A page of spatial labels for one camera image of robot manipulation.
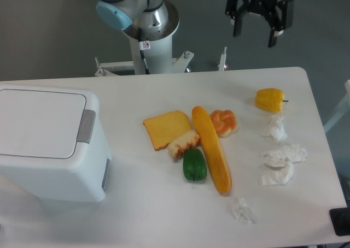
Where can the small crusty bread piece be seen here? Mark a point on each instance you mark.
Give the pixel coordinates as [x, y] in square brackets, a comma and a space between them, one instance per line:
[185, 142]

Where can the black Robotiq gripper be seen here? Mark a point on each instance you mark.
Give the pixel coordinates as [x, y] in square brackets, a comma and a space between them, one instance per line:
[278, 13]

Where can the crumpled white tissue top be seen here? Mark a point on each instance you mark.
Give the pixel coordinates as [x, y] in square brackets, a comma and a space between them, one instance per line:
[275, 129]

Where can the toast bread slice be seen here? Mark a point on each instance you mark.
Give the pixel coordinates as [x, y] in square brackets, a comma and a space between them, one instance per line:
[165, 128]

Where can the black device at edge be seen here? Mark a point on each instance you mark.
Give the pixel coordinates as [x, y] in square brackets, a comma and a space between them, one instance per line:
[340, 220]

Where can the white trash can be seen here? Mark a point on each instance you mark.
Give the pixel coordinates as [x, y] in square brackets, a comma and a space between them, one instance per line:
[52, 142]

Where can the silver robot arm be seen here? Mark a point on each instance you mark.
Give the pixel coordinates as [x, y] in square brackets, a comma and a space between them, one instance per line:
[151, 19]

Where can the white furniture at right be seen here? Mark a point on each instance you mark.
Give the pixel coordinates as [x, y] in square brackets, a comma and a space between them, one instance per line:
[338, 111]

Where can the yellow bell pepper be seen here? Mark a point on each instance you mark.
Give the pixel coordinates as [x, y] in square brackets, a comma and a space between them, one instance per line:
[270, 99]

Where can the crumpled white tissue bottom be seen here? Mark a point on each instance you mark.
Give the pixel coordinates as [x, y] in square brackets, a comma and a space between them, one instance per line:
[240, 209]

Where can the green bell pepper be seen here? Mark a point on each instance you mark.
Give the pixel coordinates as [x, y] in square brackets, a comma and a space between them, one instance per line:
[194, 165]

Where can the long baguette bread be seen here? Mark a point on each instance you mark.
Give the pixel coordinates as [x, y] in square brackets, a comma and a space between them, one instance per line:
[216, 160]

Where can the crumpled white tissue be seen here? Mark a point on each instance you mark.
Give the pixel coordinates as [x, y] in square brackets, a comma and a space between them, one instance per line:
[240, 209]
[275, 129]
[279, 158]
[277, 177]

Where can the crumpled white tissue lower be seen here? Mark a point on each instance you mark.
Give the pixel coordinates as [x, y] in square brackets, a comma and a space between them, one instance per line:
[277, 177]

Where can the crumpled white tissue middle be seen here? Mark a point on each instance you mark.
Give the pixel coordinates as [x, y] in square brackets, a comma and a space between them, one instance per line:
[279, 158]

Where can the braided bread roll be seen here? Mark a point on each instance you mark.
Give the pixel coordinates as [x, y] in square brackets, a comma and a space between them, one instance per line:
[225, 122]

